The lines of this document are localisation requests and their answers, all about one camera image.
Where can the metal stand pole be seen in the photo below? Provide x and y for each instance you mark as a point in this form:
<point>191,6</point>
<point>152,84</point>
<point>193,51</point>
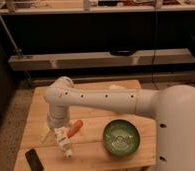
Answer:
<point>17,51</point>

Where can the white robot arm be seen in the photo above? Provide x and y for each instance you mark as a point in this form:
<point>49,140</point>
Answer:
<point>172,108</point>

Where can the black round object on shelf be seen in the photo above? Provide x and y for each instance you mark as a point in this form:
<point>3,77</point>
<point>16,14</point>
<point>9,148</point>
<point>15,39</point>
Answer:
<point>122,52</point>

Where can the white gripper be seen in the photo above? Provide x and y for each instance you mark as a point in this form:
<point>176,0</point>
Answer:
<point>56,118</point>

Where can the orange carrot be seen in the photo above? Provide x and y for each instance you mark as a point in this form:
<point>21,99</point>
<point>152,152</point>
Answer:
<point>75,128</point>

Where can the black phone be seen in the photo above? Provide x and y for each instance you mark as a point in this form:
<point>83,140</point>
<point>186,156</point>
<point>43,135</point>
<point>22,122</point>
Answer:
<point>33,160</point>

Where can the white plastic bottle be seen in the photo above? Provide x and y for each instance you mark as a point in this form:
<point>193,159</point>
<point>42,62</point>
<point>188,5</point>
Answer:
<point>63,143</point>

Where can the green bowl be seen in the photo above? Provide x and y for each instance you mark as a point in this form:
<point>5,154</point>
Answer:
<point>121,138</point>

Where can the wooden low shelf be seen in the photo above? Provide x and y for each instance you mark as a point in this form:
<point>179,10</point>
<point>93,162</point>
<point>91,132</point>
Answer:
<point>100,59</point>

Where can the upper shelf board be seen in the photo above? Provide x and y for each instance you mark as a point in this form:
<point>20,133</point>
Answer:
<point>92,6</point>

